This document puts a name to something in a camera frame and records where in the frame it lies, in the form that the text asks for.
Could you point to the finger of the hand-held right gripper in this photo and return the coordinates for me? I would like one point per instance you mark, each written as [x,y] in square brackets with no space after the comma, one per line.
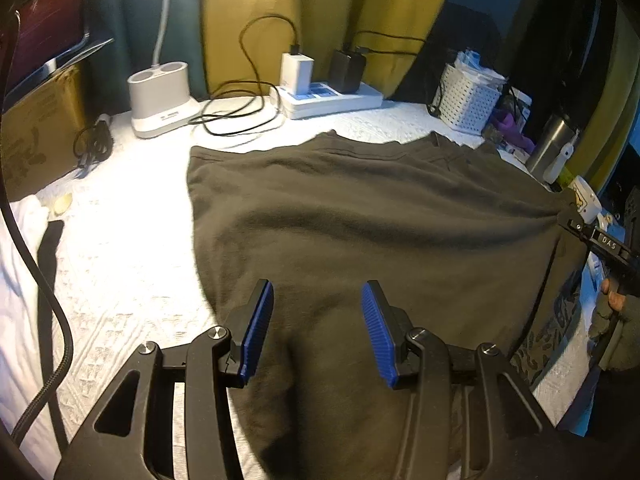
[572,222]

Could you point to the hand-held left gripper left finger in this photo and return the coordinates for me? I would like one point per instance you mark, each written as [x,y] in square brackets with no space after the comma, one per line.
[257,325]

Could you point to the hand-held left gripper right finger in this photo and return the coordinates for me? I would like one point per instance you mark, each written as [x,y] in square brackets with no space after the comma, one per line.
[380,330]

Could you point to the dark brown t-shirt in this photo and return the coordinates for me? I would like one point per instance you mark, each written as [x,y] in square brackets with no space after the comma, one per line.
[350,220]

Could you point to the person's right hand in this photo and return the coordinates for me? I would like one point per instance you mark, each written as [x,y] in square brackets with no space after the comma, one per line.
[612,305]

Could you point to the white mug with bear print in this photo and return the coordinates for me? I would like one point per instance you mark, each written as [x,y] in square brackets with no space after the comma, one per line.
[590,200]

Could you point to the stainless steel tumbler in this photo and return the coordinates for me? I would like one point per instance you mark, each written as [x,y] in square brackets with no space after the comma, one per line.
[547,145]

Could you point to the purple cloth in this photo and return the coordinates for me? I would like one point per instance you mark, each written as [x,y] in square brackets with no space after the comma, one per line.
[515,132]

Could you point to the yellow curtain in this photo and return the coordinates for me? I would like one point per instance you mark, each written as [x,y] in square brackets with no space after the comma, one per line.
[600,110]
[325,0]

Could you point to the small green figurine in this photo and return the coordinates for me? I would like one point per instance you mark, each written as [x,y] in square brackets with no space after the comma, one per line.
[494,135]

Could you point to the white plastic basket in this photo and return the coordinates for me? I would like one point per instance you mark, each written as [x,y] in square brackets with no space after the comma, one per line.
[467,102]

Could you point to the blue white plastic bag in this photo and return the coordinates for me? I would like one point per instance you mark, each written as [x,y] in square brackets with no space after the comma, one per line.
[475,62]

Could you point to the dark glass window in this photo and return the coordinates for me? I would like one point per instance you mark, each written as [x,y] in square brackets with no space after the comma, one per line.
[500,20]

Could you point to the small beige object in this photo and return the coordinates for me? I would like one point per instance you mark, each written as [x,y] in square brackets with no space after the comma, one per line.
[61,205]

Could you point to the white power strip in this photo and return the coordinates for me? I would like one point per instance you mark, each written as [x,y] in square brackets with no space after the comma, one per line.
[340,102]

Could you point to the white desk lamp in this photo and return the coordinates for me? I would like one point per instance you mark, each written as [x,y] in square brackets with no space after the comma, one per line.
[160,105]

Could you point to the plain white cloth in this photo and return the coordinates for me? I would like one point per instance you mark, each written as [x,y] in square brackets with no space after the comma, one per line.
[20,240]

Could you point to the white charger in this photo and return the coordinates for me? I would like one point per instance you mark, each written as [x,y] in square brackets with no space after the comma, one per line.
[296,75]

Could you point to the black charger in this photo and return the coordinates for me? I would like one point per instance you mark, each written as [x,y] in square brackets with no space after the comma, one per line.
[346,72]

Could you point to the brown cardboard box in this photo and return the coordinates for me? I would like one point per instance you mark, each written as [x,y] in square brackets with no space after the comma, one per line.
[45,125]

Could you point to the grey tablet stand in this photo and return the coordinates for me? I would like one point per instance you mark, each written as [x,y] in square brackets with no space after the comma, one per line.
[75,53]

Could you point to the teal curtain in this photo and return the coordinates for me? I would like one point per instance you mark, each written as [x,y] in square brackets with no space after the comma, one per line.
[125,20]

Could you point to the tablet with red screen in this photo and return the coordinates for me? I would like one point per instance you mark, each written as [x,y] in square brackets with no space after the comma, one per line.
[50,25]

